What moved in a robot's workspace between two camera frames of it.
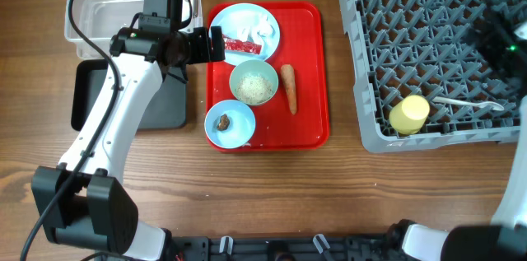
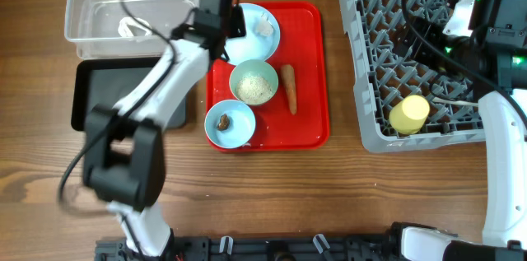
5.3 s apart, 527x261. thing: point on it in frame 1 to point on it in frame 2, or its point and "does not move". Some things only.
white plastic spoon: x=480 y=104 does not move
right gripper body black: x=503 y=52 to x=426 y=51
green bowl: x=254 y=82 does not move
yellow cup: x=409 y=115 does not move
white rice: x=254 y=89 does not move
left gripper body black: x=198 y=45 to x=237 y=25
